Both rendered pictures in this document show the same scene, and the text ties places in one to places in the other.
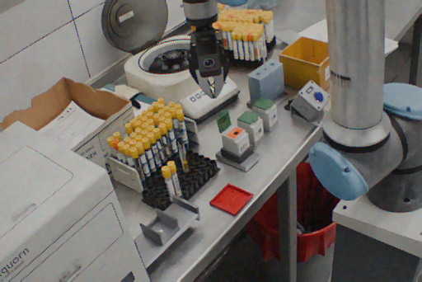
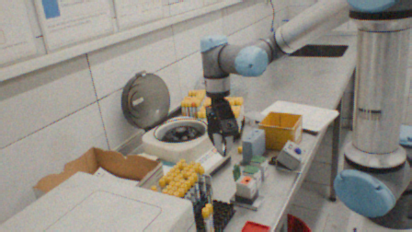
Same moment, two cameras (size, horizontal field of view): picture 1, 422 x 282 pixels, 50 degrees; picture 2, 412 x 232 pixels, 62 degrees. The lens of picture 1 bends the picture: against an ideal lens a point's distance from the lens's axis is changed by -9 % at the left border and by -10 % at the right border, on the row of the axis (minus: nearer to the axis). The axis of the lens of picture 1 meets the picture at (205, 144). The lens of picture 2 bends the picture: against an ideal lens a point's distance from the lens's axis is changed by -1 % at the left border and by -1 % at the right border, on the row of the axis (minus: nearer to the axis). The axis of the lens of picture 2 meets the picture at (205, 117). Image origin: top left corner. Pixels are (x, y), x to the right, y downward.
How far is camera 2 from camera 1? 0.26 m
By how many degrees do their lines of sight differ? 19
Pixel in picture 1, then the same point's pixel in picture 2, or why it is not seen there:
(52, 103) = (83, 168)
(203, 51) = (223, 117)
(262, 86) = (253, 147)
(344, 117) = (372, 145)
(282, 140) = (276, 185)
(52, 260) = not seen: outside the picture
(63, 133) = not seen: hidden behind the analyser
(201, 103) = (208, 164)
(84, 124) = not seen: hidden behind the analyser
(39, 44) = (69, 118)
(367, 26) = (399, 65)
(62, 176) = (149, 211)
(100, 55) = (118, 133)
